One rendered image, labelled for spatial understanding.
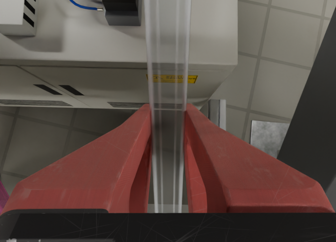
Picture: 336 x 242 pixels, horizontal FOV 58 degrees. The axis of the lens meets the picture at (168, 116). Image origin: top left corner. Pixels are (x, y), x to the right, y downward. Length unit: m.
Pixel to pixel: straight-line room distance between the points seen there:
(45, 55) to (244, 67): 0.79
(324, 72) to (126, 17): 0.33
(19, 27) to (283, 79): 0.91
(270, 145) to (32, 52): 0.84
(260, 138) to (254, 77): 0.22
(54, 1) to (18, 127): 0.73
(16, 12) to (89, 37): 0.10
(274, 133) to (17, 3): 0.89
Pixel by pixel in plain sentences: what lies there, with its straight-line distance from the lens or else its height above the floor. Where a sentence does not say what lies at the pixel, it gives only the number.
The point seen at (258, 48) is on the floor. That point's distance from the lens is 1.18.
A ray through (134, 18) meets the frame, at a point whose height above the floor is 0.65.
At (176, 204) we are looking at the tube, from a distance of 0.16.
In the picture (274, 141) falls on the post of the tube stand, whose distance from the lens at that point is 1.12.
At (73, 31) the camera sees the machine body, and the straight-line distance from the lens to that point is 0.51.
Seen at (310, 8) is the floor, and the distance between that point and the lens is 1.30.
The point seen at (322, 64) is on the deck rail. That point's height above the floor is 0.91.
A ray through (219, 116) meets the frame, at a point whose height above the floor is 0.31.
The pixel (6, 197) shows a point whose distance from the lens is 0.22.
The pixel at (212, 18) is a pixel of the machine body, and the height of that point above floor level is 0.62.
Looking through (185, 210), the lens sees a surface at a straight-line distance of 0.22.
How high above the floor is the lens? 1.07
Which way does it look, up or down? 84 degrees down
